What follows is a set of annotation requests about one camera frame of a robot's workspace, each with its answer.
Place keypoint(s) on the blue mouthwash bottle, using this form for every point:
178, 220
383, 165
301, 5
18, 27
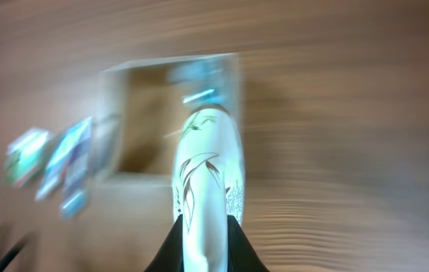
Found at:
206, 81

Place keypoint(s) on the blue white toothbrush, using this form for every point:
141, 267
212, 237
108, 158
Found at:
74, 192

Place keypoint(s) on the white cosmetic tube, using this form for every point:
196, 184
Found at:
207, 163

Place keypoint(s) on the green white soap packet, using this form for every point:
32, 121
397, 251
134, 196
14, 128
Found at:
24, 156

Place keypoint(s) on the small toothpaste tube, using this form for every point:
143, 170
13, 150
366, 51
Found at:
55, 167

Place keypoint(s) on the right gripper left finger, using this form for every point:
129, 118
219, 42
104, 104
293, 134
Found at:
169, 258

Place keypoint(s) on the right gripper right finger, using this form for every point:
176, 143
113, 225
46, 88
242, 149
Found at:
241, 255

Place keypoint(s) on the white cardboard box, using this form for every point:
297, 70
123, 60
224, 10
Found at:
139, 117

